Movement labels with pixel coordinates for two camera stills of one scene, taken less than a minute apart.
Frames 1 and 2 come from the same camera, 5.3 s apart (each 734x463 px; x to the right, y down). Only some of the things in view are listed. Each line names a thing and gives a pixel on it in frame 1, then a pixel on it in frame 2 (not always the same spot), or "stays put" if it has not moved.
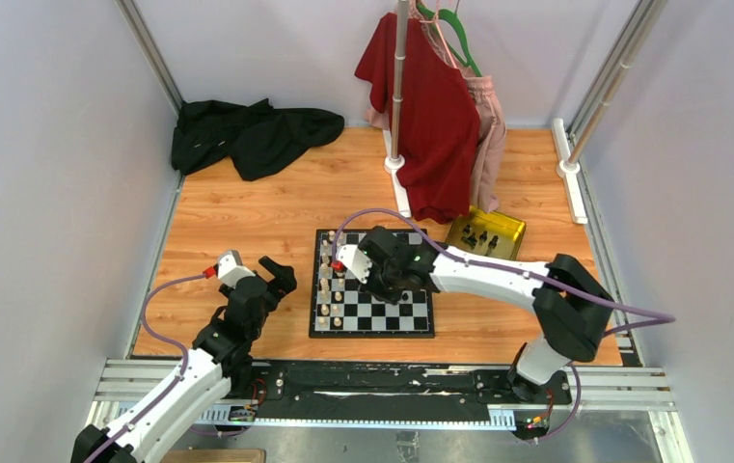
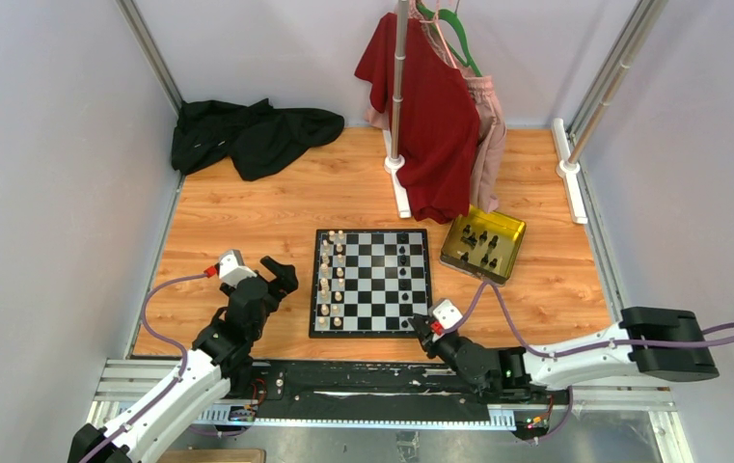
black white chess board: (341, 308) stays put
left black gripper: (284, 280) stays put
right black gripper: (368, 285) → (422, 329)
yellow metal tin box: (490, 234) stays put
